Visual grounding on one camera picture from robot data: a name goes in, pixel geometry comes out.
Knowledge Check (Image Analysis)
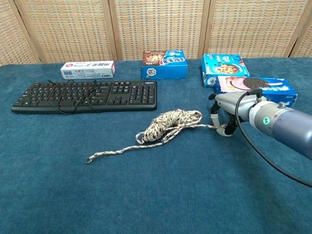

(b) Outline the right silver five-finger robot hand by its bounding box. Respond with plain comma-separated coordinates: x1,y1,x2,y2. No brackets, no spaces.
208,92,256,136

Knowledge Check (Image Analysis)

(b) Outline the speckled braided rope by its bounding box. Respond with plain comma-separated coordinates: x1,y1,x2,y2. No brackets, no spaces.
85,109,227,163

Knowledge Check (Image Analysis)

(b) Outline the blue pink sandwich cookie box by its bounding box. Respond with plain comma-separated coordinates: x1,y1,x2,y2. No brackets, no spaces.
214,75,298,108

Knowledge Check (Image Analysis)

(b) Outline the blue chocolate chip cookie box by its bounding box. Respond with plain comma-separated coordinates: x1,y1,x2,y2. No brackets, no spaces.
201,53,250,88

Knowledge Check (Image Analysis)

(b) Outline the blue and brown cookie box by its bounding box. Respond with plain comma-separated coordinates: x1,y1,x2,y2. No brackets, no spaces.
141,50,188,80

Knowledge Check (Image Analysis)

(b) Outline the woven folding screen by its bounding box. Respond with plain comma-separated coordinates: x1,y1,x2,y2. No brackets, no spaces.
0,0,312,66

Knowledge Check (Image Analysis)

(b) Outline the black computer keyboard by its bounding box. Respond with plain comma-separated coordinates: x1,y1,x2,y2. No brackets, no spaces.
11,80,158,114

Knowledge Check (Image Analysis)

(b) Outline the blue table cloth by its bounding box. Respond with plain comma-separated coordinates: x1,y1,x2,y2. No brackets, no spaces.
0,57,312,234

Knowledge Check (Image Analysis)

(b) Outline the white toothpaste box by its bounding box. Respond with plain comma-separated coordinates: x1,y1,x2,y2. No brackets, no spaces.
60,60,116,80

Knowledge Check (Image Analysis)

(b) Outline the black right hand cable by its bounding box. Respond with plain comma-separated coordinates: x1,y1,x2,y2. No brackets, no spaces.
234,88,312,188

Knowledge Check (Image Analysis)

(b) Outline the black keyboard cable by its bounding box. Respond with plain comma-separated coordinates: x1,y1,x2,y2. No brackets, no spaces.
47,79,102,115

